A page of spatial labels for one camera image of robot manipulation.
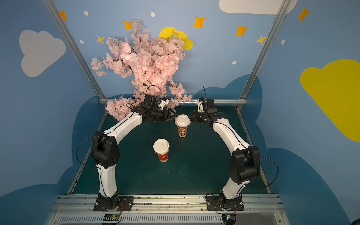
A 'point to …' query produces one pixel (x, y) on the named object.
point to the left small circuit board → (111, 217)
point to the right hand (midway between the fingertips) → (193, 114)
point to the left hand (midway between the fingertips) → (176, 114)
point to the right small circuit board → (229, 219)
